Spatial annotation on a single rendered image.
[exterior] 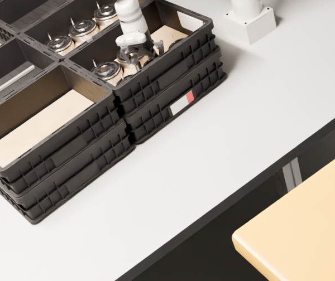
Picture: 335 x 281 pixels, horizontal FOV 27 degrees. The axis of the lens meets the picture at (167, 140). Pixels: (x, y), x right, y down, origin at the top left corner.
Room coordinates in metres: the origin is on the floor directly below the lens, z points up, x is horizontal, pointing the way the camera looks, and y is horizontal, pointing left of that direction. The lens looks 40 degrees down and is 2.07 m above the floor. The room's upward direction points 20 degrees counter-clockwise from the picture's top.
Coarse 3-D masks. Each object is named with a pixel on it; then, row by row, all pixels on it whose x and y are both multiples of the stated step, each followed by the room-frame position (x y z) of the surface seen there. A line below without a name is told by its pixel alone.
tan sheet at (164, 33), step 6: (162, 30) 2.06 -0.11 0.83; (168, 30) 2.05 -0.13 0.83; (174, 30) 2.04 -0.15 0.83; (156, 36) 2.04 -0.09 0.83; (162, 36) 2.02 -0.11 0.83; (168, 36) 2.01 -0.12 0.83; (174, 36) 2.00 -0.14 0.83; (180, 36) 1.99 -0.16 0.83; (168, 42) 1.98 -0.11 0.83; (156, 48) 1.97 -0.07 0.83; (168, 48) 1.94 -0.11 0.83; (114, 60) 1.99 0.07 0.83; (126, 72) 1.89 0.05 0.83; (132, 72) 1.88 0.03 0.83; (114, 84) 1.85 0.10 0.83
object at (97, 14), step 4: (104, 4) 2.32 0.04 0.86; (108, 4) 2.31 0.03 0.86; (112, 4) 2.30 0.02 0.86; (100, 8) 2.30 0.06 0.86; (96, 12) 2.29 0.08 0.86; (112, 12) 2.24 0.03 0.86; (116, 12) 2.23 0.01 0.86; (96, 16) 2.26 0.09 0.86; (100, 16) 2.25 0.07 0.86; (104, 16) 2.24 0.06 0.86; (108, 16) 2.22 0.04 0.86; (112, 16) 2.22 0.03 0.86
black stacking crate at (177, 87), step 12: (216, 60) 1.83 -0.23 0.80; (192, 72) 1.79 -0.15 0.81; (204, 72) 1.82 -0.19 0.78; (216, 72) 1.84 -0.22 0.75; (180, 84) 1.76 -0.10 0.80; (192, 84) 1.79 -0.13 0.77; (204, 84) 1.82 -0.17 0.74; (216, 84) 1.82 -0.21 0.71; (156, 96) 1.73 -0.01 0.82; (168, 96) 1.75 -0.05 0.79; (180, 96) 1.76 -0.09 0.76; (144, 108) 1.70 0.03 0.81; (156, 108) 1.73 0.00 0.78; (168, 108) 1.74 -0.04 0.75; (132, 120) 1.68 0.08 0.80; (144, 120) 1.71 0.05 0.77; (156, 120) 1.72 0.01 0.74; (168, 120) 1.73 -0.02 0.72; (132, 132) 1.70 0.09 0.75; (144, 132) 1.70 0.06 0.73
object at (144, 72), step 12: (156, 0) 2.09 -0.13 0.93; (192, 12) 1.94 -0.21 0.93; (120, 24) 2.03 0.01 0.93; (204, 24) 1.84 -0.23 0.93; (192, 36) 1.81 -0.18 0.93; (84, 48) 1.96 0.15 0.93; (180, 48) 1.78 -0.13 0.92; (156, 60) 1.75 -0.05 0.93; (168, 60) 1.76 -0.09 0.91; (84, 72) 1.82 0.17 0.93; (144, 72) 1.72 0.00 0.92; (108, 84) 1.71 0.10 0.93; (120, 84) 1.69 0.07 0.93; (132, 84) 1.70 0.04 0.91
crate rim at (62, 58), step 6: (72, 0) 2.30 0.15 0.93; (150, 0) 2.11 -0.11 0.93; (66, 6) 2.28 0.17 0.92; (54, 12) 2.26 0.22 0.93; (42, 18) 2.25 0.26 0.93; (36, 24) 2.23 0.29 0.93; (114, 24) 2.04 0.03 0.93; (24, 30) 2.21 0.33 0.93; (102, 30) 2.03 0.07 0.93; (24, 36) 2.17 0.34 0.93; (96, 36) 2.00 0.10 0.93; (36, 42) 2.10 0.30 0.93; (84, 42) 1.99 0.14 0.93; (42, 48) 2.05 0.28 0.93; (48, 48) 2.04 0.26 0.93; (78, 48) 1.97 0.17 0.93; (54, 54) 1.99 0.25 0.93; (66, 54) 1.96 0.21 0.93; (60, 60) 1.95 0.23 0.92
